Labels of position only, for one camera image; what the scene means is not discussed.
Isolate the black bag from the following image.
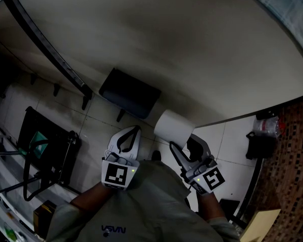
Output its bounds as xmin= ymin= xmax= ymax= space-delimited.
xmin=245 ymin=131 xmax=278 ymax=161

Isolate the black wall-mounted holder shelf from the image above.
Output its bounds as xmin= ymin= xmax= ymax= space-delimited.
xmin=98 ymin=68 xmax=162 ymax=120

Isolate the clear plastic bag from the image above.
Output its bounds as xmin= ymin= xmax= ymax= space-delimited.
xmin=252 ymin=116 xmax=285 ymax=139

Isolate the person's grey shirt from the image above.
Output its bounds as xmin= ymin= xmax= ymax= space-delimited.
xmin=46 ymin=160 xmax=240 ymax=242

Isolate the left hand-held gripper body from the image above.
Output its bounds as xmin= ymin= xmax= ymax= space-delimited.
xmin=101 ymin=149 xmax=140 ymax=191

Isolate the person's left forearm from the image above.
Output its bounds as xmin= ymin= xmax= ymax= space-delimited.
xmin=70 ymin=181 xmax=112 ymax=212

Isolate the white toilet paper roll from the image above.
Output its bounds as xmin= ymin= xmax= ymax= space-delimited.
xmin=154 ymin=109 xmax=195 ymax=151

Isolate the beige board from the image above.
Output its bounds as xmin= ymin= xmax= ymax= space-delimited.
xmin=241 ymin=209 xmax=281 ymax=242

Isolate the plain beige partition panel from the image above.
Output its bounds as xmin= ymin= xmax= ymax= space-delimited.
xmin=0 ymin=6 xmax=93 ymax=98

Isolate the white metal shelf rack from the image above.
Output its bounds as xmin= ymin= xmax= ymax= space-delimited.
xmin=0 ymin=119 xmax=79 ymax=242

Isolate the open cardboard box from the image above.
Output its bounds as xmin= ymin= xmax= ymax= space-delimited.
xmin=33 ymin=200 xmax=58 ymax=234

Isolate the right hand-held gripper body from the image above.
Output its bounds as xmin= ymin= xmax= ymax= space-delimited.
xmin=180 ymin=155 xmax=226 ymax=195

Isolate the green box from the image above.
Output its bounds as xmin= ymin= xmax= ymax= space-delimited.
xmin=29 ymin=131 xmax=49 ymax=152

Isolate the person's right forearm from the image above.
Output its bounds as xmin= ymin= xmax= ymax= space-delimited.
xmin=196 ymin=192 xmax=228 ymax=223

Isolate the beige partition panel with holder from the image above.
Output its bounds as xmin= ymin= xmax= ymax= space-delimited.
xmin=5 ymin=0 xmax=303 ymax=130

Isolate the black trolley case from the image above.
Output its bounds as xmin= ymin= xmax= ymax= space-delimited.
xmin=17 ymin=106 xmax=81 ymax=202

